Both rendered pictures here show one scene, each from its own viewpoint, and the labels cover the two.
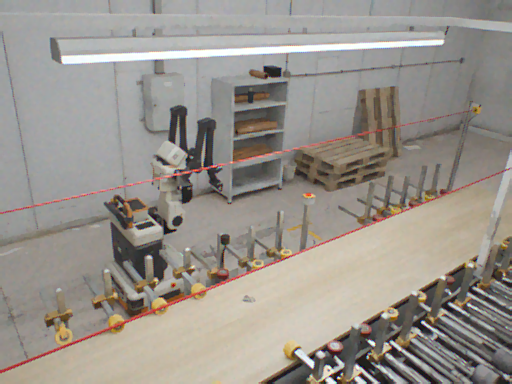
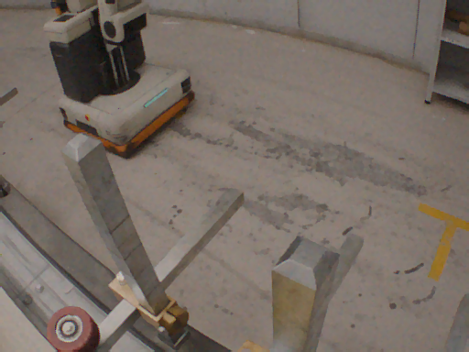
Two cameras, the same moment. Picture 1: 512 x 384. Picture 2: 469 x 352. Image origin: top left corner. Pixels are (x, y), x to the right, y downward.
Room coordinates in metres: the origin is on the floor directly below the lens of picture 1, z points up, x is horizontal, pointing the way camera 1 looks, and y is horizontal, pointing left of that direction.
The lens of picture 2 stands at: (3.47, -1.30, 1.39)
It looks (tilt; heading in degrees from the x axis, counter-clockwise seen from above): 43 degrees down; 79
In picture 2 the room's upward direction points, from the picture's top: 7 degrees counter-clockwise
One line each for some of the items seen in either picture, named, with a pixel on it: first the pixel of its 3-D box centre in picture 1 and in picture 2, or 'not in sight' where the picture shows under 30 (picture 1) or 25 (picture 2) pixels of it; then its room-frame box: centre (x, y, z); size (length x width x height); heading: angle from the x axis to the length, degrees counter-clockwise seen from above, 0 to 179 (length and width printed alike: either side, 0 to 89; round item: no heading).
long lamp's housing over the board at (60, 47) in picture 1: (303, 41); not in sight; (2.35, -0.20, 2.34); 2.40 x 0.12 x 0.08; 128
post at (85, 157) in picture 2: (368, 206); (138, 274); (3.38, -0.97, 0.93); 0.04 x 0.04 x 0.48; 38
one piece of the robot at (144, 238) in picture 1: (139, 239); (98, 38); (3.21, 0.96, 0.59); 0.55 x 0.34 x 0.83; 39
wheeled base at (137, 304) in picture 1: (152, 277); (123, 99); (3.27, 0.89, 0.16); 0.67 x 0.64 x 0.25; 129
